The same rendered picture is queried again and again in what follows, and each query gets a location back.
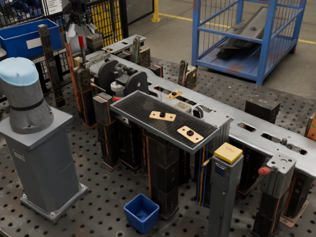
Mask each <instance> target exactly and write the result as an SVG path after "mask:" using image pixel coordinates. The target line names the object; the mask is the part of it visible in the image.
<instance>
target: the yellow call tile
mask: <svg viewBox="0 0 316 237"><path fill-rule="evenodd" d="M242 152H243V151H242V150H241V149H238V148H236V147H234V146H232V145H230V144H228V143H226V142H225V143H224V144H223V145H222V146H221V147H220V148H218V149H217V150H216V151H215V152H214V155H216V156H218V157H220V158H221V159H223V160H225V161H227V162H229V163H231V164H232V163H233V162H234V161H235V160H236V159H237V158H238V157H239V156H240V155H241V154H242Z"/></svg>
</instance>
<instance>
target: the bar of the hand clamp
mask: <svg viewBox="0 0 316 237"><path fill-rule="evenodd" d="M109 57H111V54H110V53H109V52H108V51H107V50H105V52H103V53H101V54H99V55H96V56H94V57H91V58H89V59H87V60H86V62H87V63H90V64H91V65H93V64H96V63H98V62H100V61H103V60H104V61H105V62H107V61H110V60H109V59H108V58H109ZM79 64H80V67H82V66H83V68H85V64H86V63H85V64H83V62H80V63H79Z"/></svg>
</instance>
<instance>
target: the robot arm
mask: <svg viewBox="0 0 316 237"><path fill-rule="evenodd" d="M86 2H87V0H69V3H68V4H67V5H66V6H65V7H64V8H63V9H62V11H63V14H64V15H68V18H67V20H66V25H65V31H66V39H67V43H68V44H69V43H70V40H71V38H73V37H75V35H76V33H75V31H74V29H75V24H77V25H78V26H80V27H81V26H82V25H86V26H87V28H88V29H89V30H90V32H91V33H92V34H95V31H94V29H97V28H96V27H95V26H94V25H92V23H93V16H92V11H89V10H87V9H86ZM90 14H91V17H92V19H91V18H90ZM73 22H74V24H73ZM91 22H92V23H91ZM0 95H5V96H6V97H7V99H8V103H9V106H10V120H9V121H10V125H11V128H12V130H13V131H15V132H16V133H19V134H33V133H37V132H40V131H42V130H44V129H46V128H48V127H49V126H50V125H51V124H52V123H53V121H54V115H53V111H52V110H51V108H50V107H49V105H48V104H47V102H46V101H45V99H44V96H43V92H42V89H41V85H40V80H39V74H38V71H37V70H36V67H35V64H34V63H33V62H32V61H31V60H29V59H26V58H22V57H17V58H14V57H12V58H7V53H6V51H5V50H3V49H2V48H1V47H0Z"/></svg>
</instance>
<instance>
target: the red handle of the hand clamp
mask: <svg viewBox="0 0 316 237"><path fill-rule="evenodd" d="M78 39H79V47H80V50H81V55H82V61H83V64H85V63H87V62H86V56H85V50H84V41H83V36H81V35H79V36H78Z"/></svg>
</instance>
